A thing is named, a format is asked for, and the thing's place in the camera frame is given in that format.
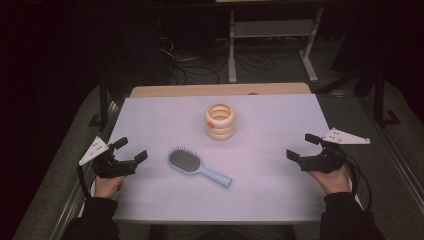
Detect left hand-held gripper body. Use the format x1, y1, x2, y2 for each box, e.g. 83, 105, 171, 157
78, 135, 138, 179

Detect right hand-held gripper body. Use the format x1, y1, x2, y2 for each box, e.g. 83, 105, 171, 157
297, 127, 371, 175

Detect light blue hairbrush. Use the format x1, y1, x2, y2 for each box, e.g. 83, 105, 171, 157
167, 146, 233, 189

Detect cream ribbed holder cup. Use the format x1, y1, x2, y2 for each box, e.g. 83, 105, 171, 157
204, 102, 236, 141

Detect person's left hand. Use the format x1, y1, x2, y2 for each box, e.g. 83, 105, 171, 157
94, 174, 126, 200

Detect person's right hand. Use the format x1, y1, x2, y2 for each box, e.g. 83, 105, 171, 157
308, 164, 353, 196

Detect white table mat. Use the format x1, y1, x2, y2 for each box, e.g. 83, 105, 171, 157
79, 93, 364, 224

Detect black stand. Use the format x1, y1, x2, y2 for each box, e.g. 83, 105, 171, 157
372, 64, 403, 130
88, 77, 115, 132

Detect wooden table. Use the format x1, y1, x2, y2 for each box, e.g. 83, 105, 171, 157
129, 82, 313, 99

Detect grey metal stand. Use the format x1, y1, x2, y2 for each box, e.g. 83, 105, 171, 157
227, 6, 325, 84

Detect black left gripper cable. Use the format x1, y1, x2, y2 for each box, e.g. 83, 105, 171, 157
76, 165, 97, 200

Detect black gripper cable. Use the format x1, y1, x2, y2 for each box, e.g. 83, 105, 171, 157
343, 154, 373, 213
76, 165, 97, 200

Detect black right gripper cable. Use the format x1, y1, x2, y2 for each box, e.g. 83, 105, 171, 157
343, 154, 373, 213

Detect black floor cables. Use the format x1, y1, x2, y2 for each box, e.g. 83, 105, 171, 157
156, 19, 278, 85

